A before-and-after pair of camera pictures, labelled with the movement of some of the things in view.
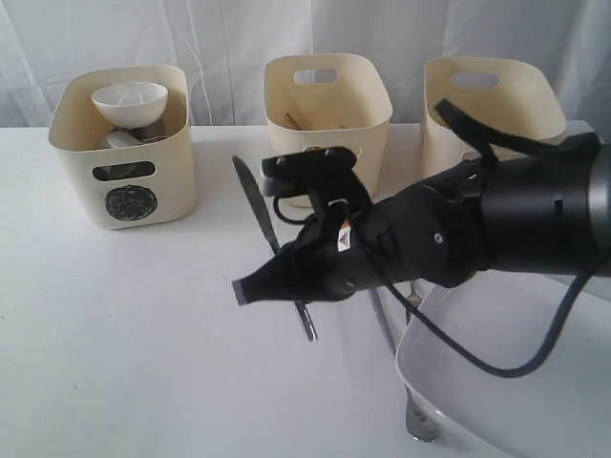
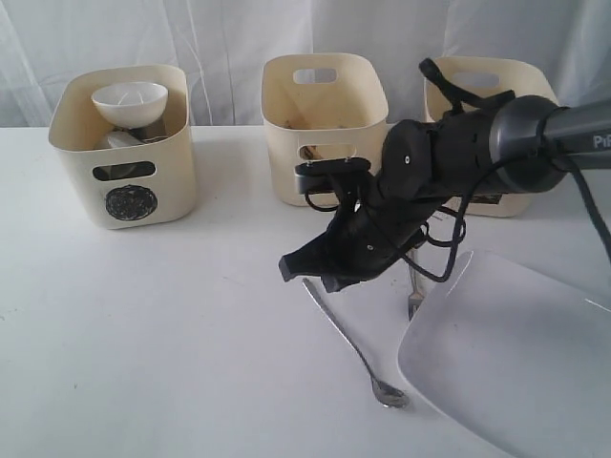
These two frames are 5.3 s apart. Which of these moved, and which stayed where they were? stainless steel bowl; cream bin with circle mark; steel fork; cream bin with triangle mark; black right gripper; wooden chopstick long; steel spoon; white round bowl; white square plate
Moved: wooden chopstick long; black right gripper; steel spoon
Stayed: stainless steel bowl; steel fork; white square plate; white round bowl; cream bin with triangle mark; cream bin with circle mark
